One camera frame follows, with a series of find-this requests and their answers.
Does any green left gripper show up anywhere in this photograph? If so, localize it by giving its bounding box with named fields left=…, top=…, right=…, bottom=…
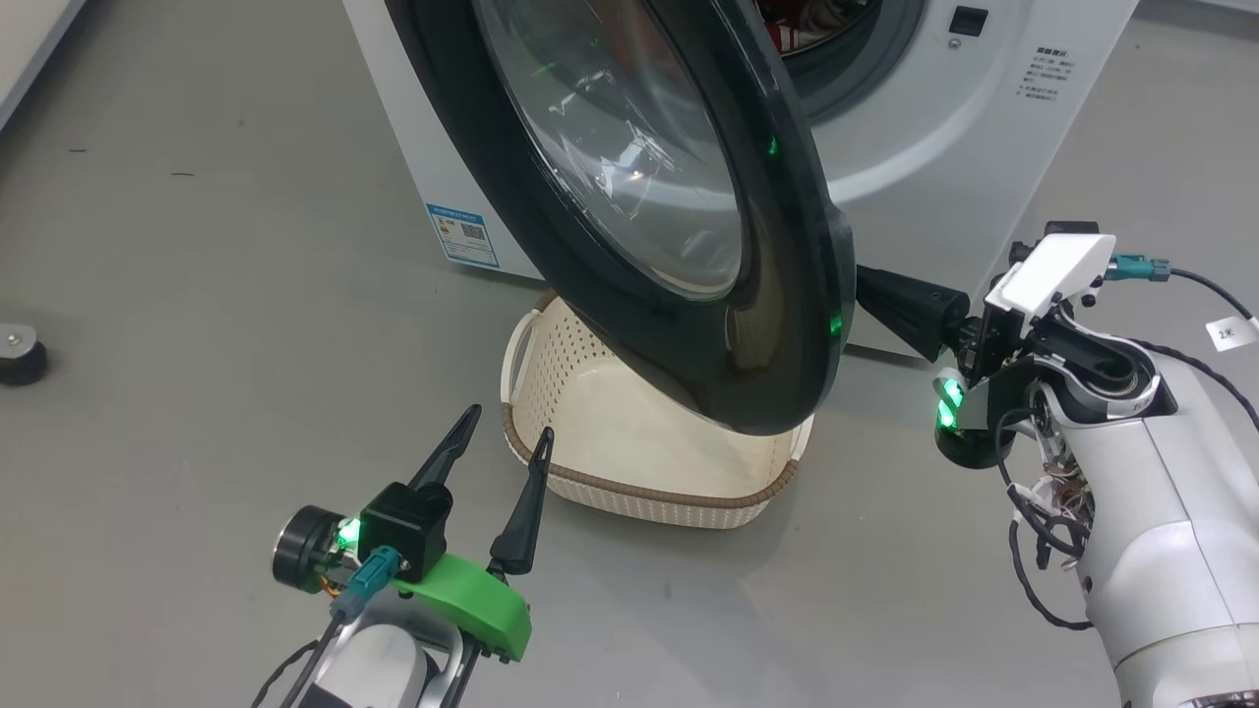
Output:
left=273, top=404, right=555, bottom=662

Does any black round floor foot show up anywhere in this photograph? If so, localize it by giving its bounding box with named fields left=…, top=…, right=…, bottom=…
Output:
left=0, top=324, right=48, bottom=386

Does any cream perforated laundry basket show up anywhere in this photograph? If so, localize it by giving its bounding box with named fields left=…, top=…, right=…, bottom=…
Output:
left=501, top=291, right=815, bottom=530

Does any black glass washing machine door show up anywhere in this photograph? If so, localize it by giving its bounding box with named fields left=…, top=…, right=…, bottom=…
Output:
left=386, top=0, right=857, bottom=437

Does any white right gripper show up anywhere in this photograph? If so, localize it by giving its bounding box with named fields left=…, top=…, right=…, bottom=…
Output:
left=856, top=234, right=1117, bottom=469

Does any red numbered basketball jersey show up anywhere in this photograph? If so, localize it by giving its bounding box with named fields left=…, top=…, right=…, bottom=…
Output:
left=755, top=0, right=878, bottom=56

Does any white front-load washing machine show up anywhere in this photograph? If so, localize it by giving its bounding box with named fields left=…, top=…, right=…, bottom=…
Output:
left=342, top=0, right=1140, bottom=360

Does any black cable teal plug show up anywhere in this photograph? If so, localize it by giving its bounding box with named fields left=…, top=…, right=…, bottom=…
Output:
left=1107, top=254, right=1259, bottom=330
left=251, top=546, right=404, bottom=708

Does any white cable tag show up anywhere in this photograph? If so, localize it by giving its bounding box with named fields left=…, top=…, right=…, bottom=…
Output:
left=1207, top=315, right=1259, bottom=353

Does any black cable teal plug left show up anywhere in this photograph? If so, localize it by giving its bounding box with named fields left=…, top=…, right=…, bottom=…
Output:
left=251, top=546, right=404, bottom=708

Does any black cable teal plug right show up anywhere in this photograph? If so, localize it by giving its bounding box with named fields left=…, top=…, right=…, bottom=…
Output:
left=1107, top=254, right=1259, bottom=330

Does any black wire bundle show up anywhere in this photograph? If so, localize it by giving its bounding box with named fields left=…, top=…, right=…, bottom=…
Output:
left=995, top=408, right=1095, bottom=630

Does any blue energy label sticker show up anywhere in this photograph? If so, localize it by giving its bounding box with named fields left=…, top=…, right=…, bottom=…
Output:
left=426, top=204, right=500, bottom=269

